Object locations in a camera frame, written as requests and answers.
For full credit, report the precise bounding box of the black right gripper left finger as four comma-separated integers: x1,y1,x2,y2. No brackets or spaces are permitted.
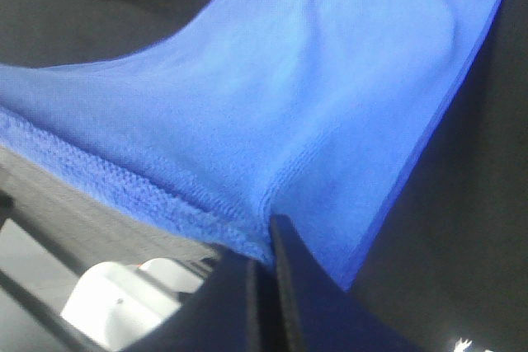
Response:
105,246,273,352

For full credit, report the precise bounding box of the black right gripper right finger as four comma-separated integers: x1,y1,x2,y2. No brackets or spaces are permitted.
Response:
270,215,417,351

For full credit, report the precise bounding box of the blue microfibre towel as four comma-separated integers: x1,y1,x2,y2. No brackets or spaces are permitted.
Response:
1,0,501,289

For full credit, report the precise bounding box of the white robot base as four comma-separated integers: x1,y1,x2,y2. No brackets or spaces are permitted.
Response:
60,257,205,351

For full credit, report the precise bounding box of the black table cloth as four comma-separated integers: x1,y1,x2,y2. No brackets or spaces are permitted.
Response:
1,0,527,351

